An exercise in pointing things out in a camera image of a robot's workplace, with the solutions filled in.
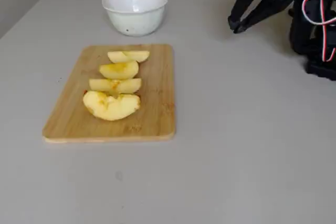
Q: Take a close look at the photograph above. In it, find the thin pale apple slice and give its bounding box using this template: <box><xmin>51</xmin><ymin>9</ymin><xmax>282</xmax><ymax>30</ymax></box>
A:
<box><xmin>107</xmin><ymin>50</ymin><xmax>151</xmax><ymax>64</ymax></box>

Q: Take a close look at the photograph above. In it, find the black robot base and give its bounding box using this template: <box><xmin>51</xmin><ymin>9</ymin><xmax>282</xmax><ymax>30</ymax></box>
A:
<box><xmin>305</xmin><ymin>60</ymin><xmax>336</xmax><ymax>81</ymax></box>

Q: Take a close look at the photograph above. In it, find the white ceramic bowl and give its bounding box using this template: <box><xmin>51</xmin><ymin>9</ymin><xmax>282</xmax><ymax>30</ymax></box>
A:
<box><xmin>101</xmin><ymin>0</ymin><xmax>169</xmax><ymax>37</ymax></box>

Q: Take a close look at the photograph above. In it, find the bamboo cutting board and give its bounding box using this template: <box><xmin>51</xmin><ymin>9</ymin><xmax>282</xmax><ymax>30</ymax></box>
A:
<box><xmin>41</xmin><ymin>44</ymin><xmax>176</xmax><ymax>144</ymax></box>

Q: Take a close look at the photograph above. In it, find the apple slice with yellow core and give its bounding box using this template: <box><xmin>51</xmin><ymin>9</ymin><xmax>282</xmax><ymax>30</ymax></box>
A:
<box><xmin>98</xmin><ymin>60</ymin><xmax>140</xmax><ymax>80</ymax></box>

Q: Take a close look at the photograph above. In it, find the long flat apple slice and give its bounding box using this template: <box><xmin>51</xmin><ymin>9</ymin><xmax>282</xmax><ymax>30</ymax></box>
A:
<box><xmin>88</xmin><ymin>77</ymin><xmax>142</xmax><ymax>95</ymax></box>

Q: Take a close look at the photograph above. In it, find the large chunky apple slice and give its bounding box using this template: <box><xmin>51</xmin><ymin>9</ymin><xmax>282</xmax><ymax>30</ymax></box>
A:
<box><xmin>82</xmin><ymin>90</ymin><xmax>141</xmax><ymax>122</ymax></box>

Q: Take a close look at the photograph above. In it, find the red and white servo cable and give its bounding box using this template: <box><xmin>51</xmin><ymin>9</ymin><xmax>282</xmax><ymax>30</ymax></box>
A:
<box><xmin>301</xmin><ymin>0</ymin><xmax>336</xmax><ymax>63</ymax></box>

